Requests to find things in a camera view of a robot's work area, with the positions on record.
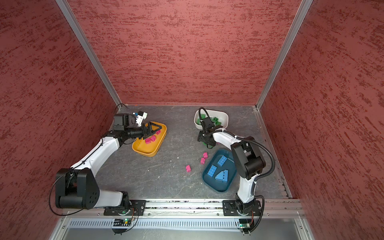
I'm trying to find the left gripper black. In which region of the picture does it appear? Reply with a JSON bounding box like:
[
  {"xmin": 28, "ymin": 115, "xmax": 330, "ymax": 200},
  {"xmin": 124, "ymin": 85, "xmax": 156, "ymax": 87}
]
[{"xmin": 125, "ymin": 122, "xmax": 162, "ymax": 139}]

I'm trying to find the blue long brick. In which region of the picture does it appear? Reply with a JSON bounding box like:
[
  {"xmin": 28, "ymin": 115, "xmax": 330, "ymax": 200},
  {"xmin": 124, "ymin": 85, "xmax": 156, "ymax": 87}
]
[
  {"xmin": 221, "ymin": 170, "xmax": 229, "ymax": 182},
  {"xmin": 207, "ymin": 165, "xmax": 217, "ymax": 177},
  {"xmin": 217, "ymin": 156, "xmax": 228, "ymax": 167}
]

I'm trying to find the blue long brick bottom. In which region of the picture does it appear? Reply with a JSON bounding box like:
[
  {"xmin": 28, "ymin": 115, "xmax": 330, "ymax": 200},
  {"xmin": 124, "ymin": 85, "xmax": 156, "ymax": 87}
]
[{"xmin": 221, "ymin": 170, "xmax": 229, "ymax": 182}]

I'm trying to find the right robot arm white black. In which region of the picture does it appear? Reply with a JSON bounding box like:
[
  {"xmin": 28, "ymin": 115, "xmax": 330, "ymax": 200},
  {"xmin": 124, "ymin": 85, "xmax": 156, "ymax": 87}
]
[{"xmin": 198, "ymin": 129, "xmax": 266, "ymax": 215}]

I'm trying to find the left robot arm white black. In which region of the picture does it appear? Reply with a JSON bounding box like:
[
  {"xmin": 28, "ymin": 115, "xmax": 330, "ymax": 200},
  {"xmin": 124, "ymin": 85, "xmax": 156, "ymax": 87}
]
[{"xmin": 50, "ymin": 112, "xmax": 166, "ymax": 213}]

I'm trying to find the yellow plastic bin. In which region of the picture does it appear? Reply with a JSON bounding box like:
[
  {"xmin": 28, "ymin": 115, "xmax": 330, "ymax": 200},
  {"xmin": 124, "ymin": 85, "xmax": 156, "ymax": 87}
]
[{"xmin": 132, "ymin": 122, "xmax": 168, "ymax": 157}]

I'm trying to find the white plastic bin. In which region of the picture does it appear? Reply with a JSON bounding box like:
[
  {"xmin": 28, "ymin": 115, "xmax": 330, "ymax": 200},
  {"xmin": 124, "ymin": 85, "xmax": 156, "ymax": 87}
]
[{"xmin": 194, "ymin": 110, "xmax": 229, "ymax": 130}]

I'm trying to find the teal plastic bin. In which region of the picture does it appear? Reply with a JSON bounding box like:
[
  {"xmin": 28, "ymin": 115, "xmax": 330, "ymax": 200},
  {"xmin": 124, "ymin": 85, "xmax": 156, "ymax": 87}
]
[{"xmin": 202, "ymin": 149, "xmax": 237, "ymax": 193}]

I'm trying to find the right controller board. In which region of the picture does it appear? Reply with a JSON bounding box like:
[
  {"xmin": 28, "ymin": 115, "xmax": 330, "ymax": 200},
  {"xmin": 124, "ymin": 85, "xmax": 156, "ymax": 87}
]
[{"xmin": 238, "ymin": 219, "xmax": 255, "ymax": 235}]

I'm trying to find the controller board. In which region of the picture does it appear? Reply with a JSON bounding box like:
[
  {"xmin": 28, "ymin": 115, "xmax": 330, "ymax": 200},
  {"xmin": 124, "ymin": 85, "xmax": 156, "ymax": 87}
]
[
  {"xmin": 238, "ymin": 219, "xmax": 255, "ymax": 235},
  {"xmin": 112, "ymin": 219, "xmax": 132, "ymax": 235}
]

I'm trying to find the left controller board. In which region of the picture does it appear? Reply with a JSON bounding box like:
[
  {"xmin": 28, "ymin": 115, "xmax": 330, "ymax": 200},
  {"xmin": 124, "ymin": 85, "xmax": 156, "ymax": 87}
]
[{"xmin": 112, "ymin": 219, "xmax": 132, "ymax": 235}]

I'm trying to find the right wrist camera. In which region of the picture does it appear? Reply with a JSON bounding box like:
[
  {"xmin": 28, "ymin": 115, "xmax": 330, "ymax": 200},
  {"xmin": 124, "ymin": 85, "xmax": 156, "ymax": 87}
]
[{"xmin": 200, "ymin": 117, "xmax": 215, "ymax": 132}]

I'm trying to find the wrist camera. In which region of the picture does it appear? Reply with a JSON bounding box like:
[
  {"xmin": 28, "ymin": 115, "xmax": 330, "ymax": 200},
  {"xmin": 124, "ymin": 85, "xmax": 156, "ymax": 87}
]
[
  {"xmin": 133, "ymin": 111, "xmax": 148, "ymax": 127},
  {"xmin": 200, "ymin": 117, "xmax": 215, "ymax": 132}
]

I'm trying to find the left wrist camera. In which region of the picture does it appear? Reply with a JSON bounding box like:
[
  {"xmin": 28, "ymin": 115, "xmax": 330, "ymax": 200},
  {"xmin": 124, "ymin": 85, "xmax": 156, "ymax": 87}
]
[{"xmin": 133, "ymin": 111, "xmax": 148, "ymax": 127}]

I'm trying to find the right arm black hose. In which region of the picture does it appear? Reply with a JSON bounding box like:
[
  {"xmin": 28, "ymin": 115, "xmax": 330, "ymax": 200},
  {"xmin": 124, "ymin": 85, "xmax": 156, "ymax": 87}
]
[{"xmin": 197, "ymin": 107, "xmax": 276, "ymax": 233}]

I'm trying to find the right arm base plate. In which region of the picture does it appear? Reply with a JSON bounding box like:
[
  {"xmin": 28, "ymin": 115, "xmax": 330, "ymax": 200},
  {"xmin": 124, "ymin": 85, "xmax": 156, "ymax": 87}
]
[{"xmin": 222, "ymin": 200, "xmax": 262, "ymax": 217}]

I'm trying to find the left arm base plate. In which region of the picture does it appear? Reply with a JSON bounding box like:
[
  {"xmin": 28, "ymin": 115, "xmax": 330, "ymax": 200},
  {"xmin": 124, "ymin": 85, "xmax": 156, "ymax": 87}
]
[{"xmin": 104, "ymin": 200, "xmax": 147, "ymax": 217}]

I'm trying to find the aluminium front rail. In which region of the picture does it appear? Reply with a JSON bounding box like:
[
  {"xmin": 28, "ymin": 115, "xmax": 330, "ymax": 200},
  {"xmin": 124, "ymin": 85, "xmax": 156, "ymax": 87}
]
[{"xmin": 61, "ymin": 197, "xmax": 304, "ymax": 218}]

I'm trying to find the left corner aluminium post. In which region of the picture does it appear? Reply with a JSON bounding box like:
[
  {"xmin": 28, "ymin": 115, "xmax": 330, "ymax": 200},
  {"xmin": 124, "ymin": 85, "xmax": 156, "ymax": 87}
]
[{"xmin": 56, "ymin": 0, "xmax": 122, "ymax": 106}]

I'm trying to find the corner aluminium post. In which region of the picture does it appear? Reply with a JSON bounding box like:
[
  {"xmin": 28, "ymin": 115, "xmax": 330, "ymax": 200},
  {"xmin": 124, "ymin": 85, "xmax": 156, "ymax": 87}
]
[
  {"xmin": 56, "ymin": 0, "xmax": 122, "ymax": 106},
  {"xmin": 255, "ymin": 0, "xmax": 314, "ymax": 111}
]

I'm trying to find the right corner aluminium post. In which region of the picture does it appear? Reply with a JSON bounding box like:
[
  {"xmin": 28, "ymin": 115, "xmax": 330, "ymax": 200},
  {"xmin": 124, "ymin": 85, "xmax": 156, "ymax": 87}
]
[{"xmin": 255, "ymin": 0, "xmax": 314, "ymax": 111}]

